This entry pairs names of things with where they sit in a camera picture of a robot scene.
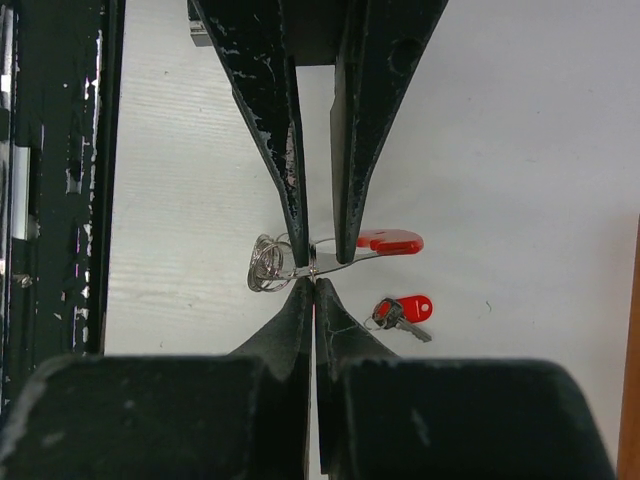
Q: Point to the wooden compartment tray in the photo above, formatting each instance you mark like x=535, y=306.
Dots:
x=628, y=445

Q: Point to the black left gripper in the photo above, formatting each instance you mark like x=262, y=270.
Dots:
x=258, y=44

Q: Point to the metal key organizer red handle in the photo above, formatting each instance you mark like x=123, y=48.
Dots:
x=272, y=266

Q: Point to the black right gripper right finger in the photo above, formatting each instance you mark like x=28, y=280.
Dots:
x=382, y=416

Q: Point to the key with red tag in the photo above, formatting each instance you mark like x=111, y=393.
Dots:
x=405, y=313

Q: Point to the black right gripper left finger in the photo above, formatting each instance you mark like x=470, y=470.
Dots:
x=243, y=415

